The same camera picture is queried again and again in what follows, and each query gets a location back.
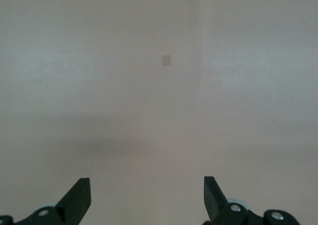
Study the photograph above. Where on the oblong brown tape patch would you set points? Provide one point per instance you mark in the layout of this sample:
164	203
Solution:
166	60

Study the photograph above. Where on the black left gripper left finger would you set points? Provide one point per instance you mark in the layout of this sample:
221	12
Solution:
72	205

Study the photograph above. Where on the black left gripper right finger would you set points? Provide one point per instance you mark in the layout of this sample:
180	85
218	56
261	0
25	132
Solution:
216	205

